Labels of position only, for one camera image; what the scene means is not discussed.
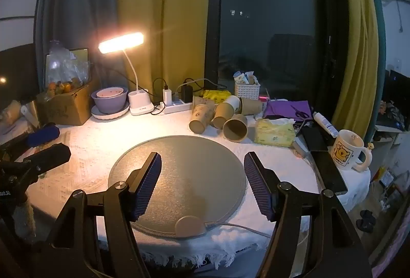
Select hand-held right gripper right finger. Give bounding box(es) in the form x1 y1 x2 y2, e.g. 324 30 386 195
244 151 374 278

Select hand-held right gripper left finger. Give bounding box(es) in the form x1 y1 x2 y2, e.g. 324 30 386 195
32 151 162 278

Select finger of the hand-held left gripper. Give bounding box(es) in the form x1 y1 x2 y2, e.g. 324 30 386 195
26 123 60 148
0 143 71 185

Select round grey heating mat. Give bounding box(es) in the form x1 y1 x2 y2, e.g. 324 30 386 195
108 135 248 237

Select cardboard box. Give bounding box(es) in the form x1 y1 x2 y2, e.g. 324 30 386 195
36 81 97 126

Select beige mat controller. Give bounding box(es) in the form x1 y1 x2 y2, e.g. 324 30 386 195
175 215 208 238

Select yellow tissue pack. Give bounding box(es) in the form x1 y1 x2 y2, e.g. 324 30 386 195
254 118 296 148

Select white scalloped plate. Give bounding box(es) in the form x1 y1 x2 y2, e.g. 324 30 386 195
90 104 131 121

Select clear plastic bag of fruit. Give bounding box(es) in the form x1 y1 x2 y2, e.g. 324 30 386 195
45 41 91 96

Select black phone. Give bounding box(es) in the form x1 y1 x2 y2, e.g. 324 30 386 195
310 150 349 196
302 126 329 152

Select purple bowl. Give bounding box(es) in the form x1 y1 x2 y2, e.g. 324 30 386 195
91 87 129 115

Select purple folder with scissors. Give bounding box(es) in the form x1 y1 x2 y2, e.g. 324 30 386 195
263 100 313 121

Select scissors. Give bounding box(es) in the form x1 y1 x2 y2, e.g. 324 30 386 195
290 106 312 125

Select white power strip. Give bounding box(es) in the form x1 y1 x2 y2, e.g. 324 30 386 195
159 100 194 115

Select green framed screen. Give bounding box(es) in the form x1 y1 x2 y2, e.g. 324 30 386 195
70 47 89 81

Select white desk lamp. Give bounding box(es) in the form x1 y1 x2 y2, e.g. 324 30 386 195
98 32 155 116

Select white tube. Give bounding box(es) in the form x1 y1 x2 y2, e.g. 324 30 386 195
313 111 339 138

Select cream bear mug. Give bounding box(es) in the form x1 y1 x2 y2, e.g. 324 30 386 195
330 129 373 172

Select white plastic basket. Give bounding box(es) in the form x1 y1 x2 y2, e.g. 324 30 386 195
234 82 261 101

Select yellow snack packet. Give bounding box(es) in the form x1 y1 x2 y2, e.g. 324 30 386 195
202 90 232 104

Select dark slippers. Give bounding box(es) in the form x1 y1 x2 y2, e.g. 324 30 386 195
356 209 377 233

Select grey curtain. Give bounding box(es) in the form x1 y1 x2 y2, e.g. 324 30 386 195
35 0 129 99

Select cluttered shelf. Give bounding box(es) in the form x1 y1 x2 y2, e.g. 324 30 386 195
373 99 410 211

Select yellow curtain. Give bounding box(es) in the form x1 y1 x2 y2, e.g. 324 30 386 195
330 0 380 141
116 0 212 97

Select black monitor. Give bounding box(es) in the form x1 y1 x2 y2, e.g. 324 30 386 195
384 69 410 107

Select white controller cable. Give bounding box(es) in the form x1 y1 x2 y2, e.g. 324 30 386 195
205 221 273 238

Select black window frame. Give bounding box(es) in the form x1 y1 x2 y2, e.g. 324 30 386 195
204 0 350 125

